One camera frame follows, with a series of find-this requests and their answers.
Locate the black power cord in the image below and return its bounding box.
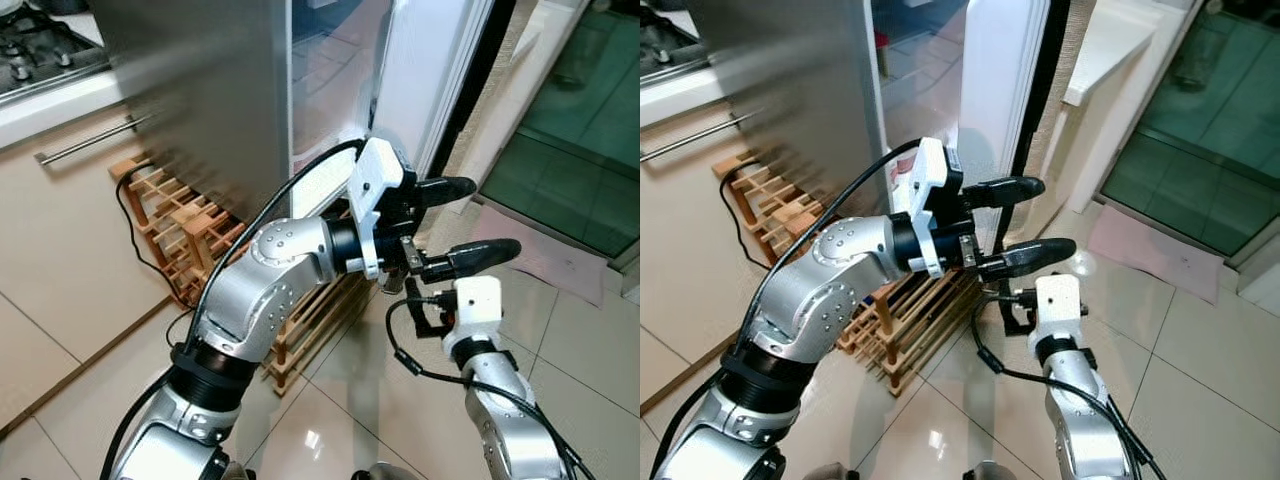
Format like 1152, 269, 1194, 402
114, 163, 197, 313
718, 160, 773, 273

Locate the pink floor mat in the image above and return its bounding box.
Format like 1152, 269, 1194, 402
1085, 203, 1227, 307
468, 203, 613, 307

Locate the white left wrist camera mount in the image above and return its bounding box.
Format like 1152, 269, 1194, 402
345, 138, 417, 282
893, 138, 964, 280

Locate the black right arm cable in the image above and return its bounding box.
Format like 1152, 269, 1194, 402
385, 293, 598, 480
970, 293, 1167, 480

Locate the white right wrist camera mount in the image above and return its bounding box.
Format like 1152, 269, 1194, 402
1030, 273, 1085, 347
452, 276, 504, 347

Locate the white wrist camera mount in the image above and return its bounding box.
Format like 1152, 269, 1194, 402
345, 138, 417, 282
452, 276, 504, 347
893, 138, 964, 280
1030, 273, 1085, 347

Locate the metal cabinet handle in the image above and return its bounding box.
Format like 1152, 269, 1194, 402
35, 112, 157, 167
640, 110, 761, 164

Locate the gas stove hob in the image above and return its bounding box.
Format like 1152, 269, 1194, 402
0, 8, 111, 101
640, 8, 707, 87

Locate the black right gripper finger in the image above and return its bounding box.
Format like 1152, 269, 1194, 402
979, 238, 1078, 282
421, 238, 523, 285

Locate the glass sliding door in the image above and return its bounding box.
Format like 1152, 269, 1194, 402
480, 8, 641, 263
1100, 8, 1280, 259

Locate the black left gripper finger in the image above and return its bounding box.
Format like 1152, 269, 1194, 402
965, 176, 1046, 209
415, 176, 479, 209

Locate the beige kitchen cabinet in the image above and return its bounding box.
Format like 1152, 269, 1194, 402
640, 60, 776, 419
0, 65, 201, 436

